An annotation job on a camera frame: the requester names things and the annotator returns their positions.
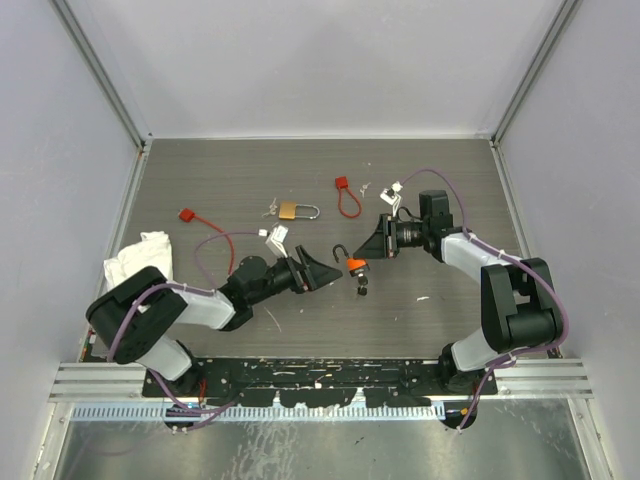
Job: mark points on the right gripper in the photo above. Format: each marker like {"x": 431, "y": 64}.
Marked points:
{"x": 382, "y": 242}

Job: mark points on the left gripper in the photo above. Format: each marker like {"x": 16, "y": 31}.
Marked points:
{"x": 312, "y": 274}

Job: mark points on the black orange key bunch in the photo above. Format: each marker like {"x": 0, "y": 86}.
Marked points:
{"x": 357, "y": 268}

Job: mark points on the silver keys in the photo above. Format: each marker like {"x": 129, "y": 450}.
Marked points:
{"x": 363, "y": 189}

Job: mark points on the red cable padlock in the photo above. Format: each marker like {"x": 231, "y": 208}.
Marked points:
{"x": 344, "y": 191}
{"x": 187, "y": 215}

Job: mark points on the brass padlock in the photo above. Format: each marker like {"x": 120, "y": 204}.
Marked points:
{"x": 289, "y": 211}

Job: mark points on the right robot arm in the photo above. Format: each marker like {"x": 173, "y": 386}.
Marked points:
{"x": 519, "y": 309}

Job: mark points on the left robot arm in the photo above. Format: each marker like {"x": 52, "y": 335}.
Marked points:
{"x": 133, "y": 319}

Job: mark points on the white cloth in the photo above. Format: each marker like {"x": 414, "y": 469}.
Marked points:
{"x": 154, "y": 249}

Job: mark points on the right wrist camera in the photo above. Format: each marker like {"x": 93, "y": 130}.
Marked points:
{"x": 392, "y": 197}

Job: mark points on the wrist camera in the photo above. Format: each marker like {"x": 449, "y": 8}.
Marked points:
{"x": 275, "y": 240}
{"x": 392, "y": 197}

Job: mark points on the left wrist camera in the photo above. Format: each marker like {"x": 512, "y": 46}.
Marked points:
{"x": 275, "y": 240}

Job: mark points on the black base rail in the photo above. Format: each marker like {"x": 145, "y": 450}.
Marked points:
{"x": 324, "y": 382}

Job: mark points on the slotted cable duct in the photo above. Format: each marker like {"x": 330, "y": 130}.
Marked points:
{"x": 150, "y": 412}

